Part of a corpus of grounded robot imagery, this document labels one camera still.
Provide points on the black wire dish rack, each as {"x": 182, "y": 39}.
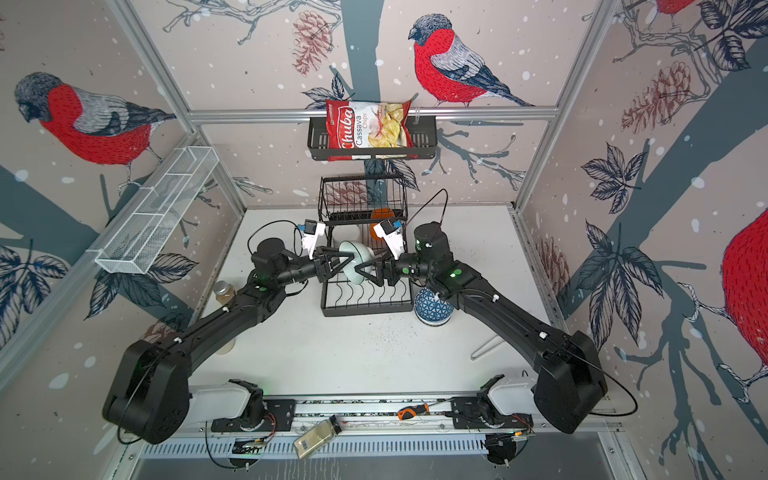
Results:
{"x": 351, "y": 206}

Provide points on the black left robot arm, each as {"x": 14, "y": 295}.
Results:
{"x": 150, "y": 396}

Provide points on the red cassava chips bag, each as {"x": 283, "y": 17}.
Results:
{"x": 366, "y": 125}

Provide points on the light green glazed bowl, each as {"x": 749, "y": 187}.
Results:
{"x": 361, "y": 253}

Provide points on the beige electronic box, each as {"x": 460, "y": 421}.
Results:
{"x": 316, "y": 437}

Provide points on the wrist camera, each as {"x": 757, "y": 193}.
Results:
{"x": 311, "y": 231}
{"x": 391, "y": 231}

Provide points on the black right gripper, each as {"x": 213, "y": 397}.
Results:
{"x": 384, "y": 267}

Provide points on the black wall basket shelf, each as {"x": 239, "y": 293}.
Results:
{"x": 415, "y": 138}

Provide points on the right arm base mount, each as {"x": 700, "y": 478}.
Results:
{"x": 479, "y": 412}

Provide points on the white wire wall shelf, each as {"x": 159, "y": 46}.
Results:
{"x": 139, "y": 240}

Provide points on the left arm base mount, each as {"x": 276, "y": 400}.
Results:
{"x": 259, "y": 414}

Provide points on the blue patterned bowl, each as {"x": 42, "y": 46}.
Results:
{"x": 430, "y": 309}

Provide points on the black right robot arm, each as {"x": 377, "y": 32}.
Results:
{"x": 570, "y": 381}

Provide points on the small jar with brown contents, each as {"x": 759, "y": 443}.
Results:
{"x": 224, "y": 292}

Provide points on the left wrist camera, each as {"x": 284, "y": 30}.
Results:
{"x": 311, "y": 231}

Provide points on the orange handled screwdriver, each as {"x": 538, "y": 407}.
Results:
{"x": 412, "y": 411}

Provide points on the orange glass bowl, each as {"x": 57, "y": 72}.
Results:
{"x": 378, "y": 215}

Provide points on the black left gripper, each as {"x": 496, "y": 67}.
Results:
{"x": 323, "y": 267}

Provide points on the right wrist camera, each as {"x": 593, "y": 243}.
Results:
{"x": 391, "y": 231}

